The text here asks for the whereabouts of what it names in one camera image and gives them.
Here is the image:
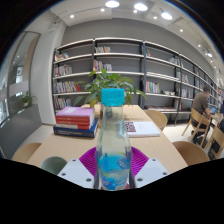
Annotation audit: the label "red hardcover book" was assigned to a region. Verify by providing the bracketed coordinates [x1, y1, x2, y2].
[55, 122, 94, 131]
[55, 114, 95, 126]

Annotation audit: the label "green patterned ceramic mug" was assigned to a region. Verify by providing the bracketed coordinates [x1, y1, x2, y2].
[40, 155, 68, 176]

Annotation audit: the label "dark blue book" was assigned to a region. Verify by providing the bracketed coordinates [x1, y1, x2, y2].
[53, 117, 100, 139]

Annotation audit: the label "green potted plant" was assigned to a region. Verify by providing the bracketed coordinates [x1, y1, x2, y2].
[73, 68, 148, 109]

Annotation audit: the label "grey bookshelf unit with books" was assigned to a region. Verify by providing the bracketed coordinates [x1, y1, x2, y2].
[51, 36, 223, 126]

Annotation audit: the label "person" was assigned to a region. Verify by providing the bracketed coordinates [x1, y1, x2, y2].
[191, 85, 213, 134]

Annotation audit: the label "round ceiling lights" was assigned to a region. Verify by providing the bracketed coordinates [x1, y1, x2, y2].
[68, 0, 214, 58]

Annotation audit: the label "rounded tan chair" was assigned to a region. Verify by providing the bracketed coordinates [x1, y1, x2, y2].
[171, 140, 211, 167]
[11, 142, 43, 164]
[143, 109, 169, 132]

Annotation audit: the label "wooden slatted chair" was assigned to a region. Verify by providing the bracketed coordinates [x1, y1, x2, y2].
[203, 125, 224, 160]
[181, 107, 212, 138]

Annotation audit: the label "clear bottle with blue cap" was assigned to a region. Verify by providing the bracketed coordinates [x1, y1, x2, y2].
[94, 87, 133, 192]

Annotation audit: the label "white book with printed cover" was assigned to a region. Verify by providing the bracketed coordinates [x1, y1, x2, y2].
[123, 120, 162, 139]

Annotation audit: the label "pink book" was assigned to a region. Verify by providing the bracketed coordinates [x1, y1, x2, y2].
[55, 106, 96, 118]

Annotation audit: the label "small background potted plant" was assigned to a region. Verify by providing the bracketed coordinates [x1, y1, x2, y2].
[20, 90, 37, 108]

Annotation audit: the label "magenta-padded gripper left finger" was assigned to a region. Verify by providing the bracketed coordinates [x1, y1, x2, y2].
[57, 146, 100, 190]

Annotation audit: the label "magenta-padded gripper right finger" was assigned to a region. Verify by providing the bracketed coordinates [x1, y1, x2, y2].
[128, 146, 171, 190]

